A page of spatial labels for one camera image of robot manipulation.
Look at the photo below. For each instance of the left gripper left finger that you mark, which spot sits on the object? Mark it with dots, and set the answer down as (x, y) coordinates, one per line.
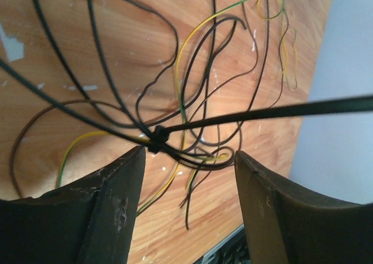
(90, 220)

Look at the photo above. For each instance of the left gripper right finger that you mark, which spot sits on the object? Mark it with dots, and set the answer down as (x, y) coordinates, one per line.
(286, 222)

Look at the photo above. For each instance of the black zip tie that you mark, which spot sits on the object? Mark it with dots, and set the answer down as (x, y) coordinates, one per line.
(335, 106)

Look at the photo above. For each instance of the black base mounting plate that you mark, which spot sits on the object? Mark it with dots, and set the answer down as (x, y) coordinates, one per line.
(232, 249)

